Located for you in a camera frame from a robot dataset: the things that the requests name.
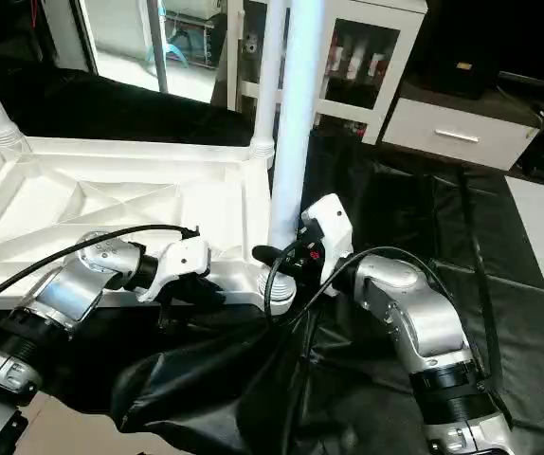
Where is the black equipment box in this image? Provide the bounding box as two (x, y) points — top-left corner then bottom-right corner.
(424, 0), (510, 100)

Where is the white plastic table top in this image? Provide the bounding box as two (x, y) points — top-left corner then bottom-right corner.
(0, 136), (298, 310)

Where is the colourful background box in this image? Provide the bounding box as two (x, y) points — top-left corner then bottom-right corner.
(149, 0), (226, 69)

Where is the white drawer unit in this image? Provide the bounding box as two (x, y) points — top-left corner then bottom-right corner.
(382, 97), (540, 172)

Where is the black work surface mat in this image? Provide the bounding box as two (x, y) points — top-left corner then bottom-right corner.
(0, 57), (544, 455)

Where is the white glass door cabinet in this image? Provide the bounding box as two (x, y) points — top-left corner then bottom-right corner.
(227, 0), (428, 145)

